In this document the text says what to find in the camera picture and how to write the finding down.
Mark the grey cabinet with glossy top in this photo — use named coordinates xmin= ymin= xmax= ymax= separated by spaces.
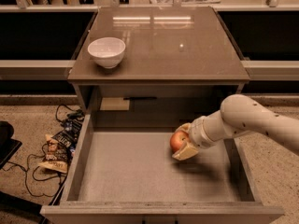
xmin=68 ymin=7 xmax=249 ymax=109

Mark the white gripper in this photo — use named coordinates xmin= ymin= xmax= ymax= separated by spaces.
xmin=172 ymin=116 xmax=216 ymax=161

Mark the open grey drawer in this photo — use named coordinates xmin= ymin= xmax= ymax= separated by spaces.
xmin=40 ymin=87 xmax=285 ymax=224

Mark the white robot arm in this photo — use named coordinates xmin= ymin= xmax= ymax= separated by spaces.
xmin=172 ymin=94 xmax=299 ymax=161

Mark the red apple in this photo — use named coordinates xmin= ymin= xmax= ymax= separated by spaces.
xmin=170 ymin=131 xmax=190 ymax=153

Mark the black cable on floor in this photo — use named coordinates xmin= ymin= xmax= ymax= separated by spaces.
xmin=1 ymin=104 xmax=85 ymax=199

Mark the white ceramic bowl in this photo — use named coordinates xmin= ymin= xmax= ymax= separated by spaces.
xmin=88 ymin=37 xmax=126 ymax=69

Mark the tan snack bag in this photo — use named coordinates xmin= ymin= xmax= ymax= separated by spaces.
xmin=39 ymin=134 xmax=68 ymax=174

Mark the dark snack bag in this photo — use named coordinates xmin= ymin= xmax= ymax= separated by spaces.
xmin=52 ymin=119 xmax=82 ymax=147

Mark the black object at left edge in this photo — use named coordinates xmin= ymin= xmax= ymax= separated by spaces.
xmin=0 ymin=121 xmax=22 ymax=169

